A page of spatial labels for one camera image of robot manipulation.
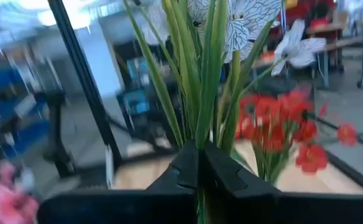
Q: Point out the pink artificial flower bunch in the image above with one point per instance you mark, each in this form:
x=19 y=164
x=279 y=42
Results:
x=4 y=199

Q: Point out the white artificial flower bunch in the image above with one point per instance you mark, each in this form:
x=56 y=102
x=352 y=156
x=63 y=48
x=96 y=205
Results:
x=209 y=77

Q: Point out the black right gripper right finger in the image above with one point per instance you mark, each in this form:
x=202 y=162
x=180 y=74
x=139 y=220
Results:
x=218 y=177

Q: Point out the red artificial flower bunch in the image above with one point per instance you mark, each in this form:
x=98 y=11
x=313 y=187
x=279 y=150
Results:
x=274 y=124

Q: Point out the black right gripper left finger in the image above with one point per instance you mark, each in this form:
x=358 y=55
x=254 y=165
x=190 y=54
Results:
x=184 y=174

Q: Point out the wooden top workbench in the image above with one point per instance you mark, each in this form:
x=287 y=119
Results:
x=324 y=29

